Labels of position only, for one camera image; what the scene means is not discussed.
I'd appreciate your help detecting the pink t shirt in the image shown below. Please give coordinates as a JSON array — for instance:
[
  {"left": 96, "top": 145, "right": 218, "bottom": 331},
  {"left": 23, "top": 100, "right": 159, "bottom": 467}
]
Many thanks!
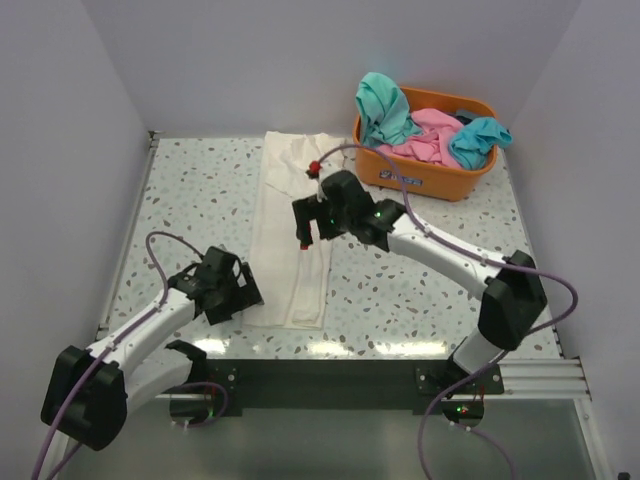
[{"left": 378, "top": 108, "right": 463, "bottom": 169}]

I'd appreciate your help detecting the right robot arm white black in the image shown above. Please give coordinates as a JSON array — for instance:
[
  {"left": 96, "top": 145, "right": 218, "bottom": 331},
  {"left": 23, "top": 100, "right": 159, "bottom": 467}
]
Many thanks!
[{"left": 292, "top": 163, "right": 548, "bottom": 384}]

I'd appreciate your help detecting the light blue t shirt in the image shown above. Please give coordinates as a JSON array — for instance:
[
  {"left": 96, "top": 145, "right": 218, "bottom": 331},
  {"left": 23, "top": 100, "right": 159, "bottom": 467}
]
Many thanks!
[{"left": 448, "top": 117, "right": 513, "bottom": 171}]

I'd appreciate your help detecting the white t shirt red print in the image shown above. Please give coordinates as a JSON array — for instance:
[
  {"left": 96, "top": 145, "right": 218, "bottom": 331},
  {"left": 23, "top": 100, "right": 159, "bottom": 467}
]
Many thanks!
[{"left": 243, "top": 132, "right": 346, "bottom": 329}]

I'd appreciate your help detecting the dark navy garment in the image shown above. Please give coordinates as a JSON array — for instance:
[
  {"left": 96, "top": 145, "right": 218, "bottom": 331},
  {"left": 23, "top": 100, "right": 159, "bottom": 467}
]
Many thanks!
[{"left": 454, "top": 109, "right": 479, "bottom": 125}]

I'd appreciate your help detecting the orange plastic laundry basket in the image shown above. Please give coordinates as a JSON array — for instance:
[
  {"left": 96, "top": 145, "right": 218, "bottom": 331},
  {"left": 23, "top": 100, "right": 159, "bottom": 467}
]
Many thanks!
[{"left": 355, "top": 86, "right": 498, "bottom": 202}]

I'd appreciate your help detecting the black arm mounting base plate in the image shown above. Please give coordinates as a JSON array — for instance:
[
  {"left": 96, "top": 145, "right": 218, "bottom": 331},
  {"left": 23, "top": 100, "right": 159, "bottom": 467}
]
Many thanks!
[{"left": 169, "top": 357, "right": 504, "bottom": 419}]

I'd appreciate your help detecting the aluminium table frame rail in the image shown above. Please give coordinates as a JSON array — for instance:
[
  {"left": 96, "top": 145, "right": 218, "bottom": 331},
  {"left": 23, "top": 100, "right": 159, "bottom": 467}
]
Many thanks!
[{"left": 94, "top": 324, "right": 596, "bottom": 401}]

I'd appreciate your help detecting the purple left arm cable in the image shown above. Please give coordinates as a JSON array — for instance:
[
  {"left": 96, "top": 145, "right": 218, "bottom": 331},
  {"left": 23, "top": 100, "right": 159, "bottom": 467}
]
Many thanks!
[{"left": 29, "top": 230, "right": 211, "bottom": 480}]

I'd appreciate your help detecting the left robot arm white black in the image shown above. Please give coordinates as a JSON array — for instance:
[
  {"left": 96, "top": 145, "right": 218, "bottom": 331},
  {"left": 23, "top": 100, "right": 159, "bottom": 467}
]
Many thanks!
[{"left": 40, "top": 247, "right": 263, "bottom": 451}]

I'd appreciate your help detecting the teal green t shirt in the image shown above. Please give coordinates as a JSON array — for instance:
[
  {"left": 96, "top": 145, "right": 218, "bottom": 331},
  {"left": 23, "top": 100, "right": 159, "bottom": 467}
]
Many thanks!
[{"left": 355, "top": 72, "right": 422, "bottom": 147}]

